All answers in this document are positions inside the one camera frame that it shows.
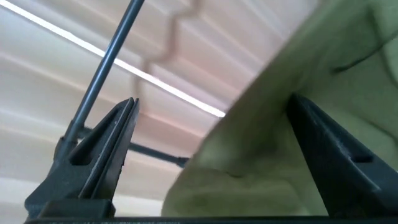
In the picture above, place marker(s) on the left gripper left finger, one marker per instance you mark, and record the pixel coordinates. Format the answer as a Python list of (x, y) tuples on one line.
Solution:
[(68, 186)]

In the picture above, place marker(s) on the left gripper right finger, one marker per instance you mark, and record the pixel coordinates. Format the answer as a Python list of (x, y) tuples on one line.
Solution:
[(348, 180)]

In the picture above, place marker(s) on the green printed T-shirt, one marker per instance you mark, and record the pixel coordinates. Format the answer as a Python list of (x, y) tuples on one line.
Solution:
[(264, 155)]

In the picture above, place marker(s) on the black clothes rack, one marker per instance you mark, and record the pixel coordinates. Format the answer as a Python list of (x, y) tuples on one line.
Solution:
[(105, 62)]

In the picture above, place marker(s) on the beige curtain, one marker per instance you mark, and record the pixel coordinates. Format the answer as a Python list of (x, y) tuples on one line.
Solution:
[(46, 77)]

